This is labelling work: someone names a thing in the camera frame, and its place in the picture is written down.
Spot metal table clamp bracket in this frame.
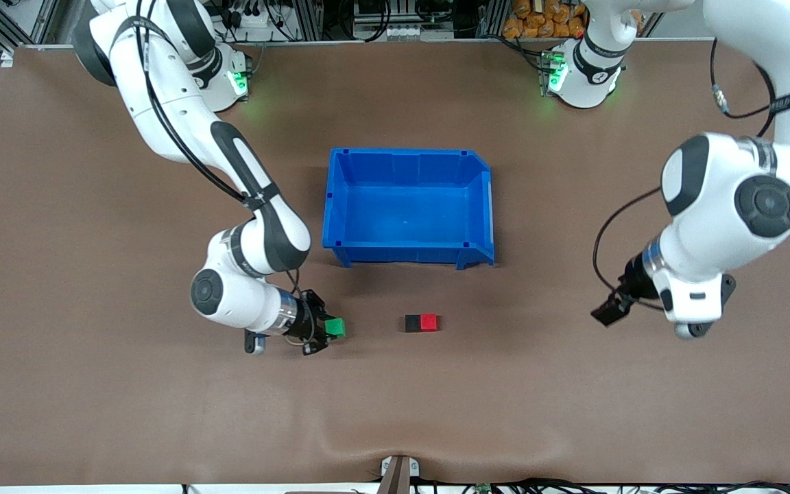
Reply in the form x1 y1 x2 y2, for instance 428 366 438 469
379 454 420 494

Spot blue plastic storage bin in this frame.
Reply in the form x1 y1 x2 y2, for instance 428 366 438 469
321 147 496 270

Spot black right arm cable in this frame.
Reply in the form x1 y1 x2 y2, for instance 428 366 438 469
110 0 303 292

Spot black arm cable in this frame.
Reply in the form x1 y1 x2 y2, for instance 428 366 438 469
592 38 790 313
110 0 303 292

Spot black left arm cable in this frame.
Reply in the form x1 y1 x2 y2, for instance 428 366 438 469
592 38 790 313

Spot orange snack bags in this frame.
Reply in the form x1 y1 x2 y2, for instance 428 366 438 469
502 0 589 40

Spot white power strip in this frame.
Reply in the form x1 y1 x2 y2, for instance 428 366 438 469
227 5 283 30

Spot brown table mat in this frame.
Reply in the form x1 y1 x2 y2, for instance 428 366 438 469
0 38 790 488

